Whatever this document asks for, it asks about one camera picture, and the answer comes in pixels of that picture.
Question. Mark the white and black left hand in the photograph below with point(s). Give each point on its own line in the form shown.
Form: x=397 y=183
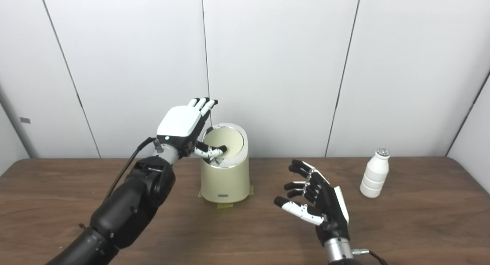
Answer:
x=180 y=121

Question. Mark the white and black right hand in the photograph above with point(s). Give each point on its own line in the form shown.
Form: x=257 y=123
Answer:
x=325 y=203

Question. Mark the small white plastic bottle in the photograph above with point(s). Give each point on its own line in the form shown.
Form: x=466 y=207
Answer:
x=373 y=177

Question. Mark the cream round bin lid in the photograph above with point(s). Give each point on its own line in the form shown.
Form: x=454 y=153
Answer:
x=233 y=140

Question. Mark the cream-colored bin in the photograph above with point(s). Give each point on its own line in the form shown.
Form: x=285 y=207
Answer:
x=226 y=180

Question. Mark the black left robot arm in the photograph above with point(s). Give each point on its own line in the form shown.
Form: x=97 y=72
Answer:
x=130 y=207

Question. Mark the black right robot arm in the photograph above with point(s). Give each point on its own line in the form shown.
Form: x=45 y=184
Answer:
x=338 y=253

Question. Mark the small grey wall label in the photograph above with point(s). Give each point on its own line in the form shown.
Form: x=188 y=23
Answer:
x=25 y=120

